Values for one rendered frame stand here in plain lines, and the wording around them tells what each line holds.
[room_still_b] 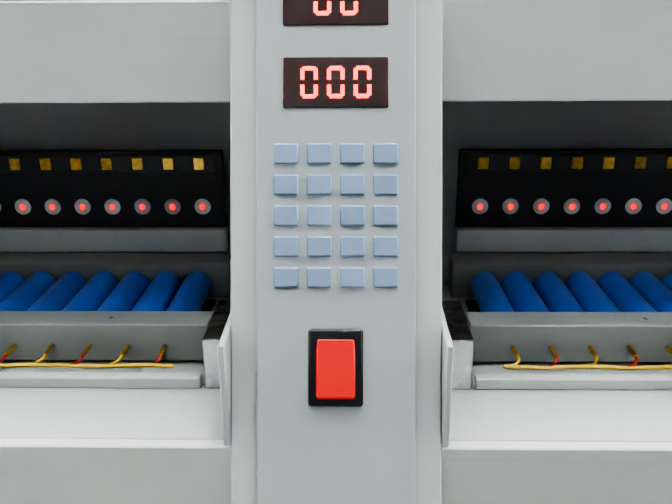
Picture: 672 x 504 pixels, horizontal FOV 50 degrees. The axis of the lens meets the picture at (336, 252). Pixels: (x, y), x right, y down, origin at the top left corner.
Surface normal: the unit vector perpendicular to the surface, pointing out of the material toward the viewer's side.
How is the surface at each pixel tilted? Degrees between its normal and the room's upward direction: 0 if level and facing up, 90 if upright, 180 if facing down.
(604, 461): 109
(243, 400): 90
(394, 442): 90
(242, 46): 90
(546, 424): 19
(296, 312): 90
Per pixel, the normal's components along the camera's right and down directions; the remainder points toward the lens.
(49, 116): -0.02, 0.01
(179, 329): -0.02, 0.33
